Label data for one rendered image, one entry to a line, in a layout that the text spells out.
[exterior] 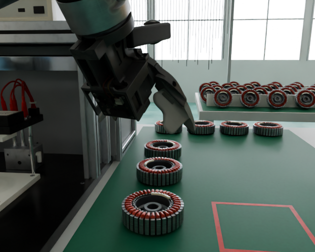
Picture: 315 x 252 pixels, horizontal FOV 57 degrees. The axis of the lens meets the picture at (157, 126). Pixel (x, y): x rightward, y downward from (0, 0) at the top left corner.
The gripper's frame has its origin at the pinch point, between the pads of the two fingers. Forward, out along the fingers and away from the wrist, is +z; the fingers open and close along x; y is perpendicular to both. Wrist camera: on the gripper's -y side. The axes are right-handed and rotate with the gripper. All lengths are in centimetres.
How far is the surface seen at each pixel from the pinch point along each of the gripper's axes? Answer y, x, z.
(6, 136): 7.9, -32.2, 1.7
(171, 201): 7.4, 3.0, 12.7
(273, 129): -48, 13, 53
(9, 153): 7.3, -40.0, 10.7
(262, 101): -105, -1, 95
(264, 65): -531, -76, 398
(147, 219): 13.3, 2.2, 8.6
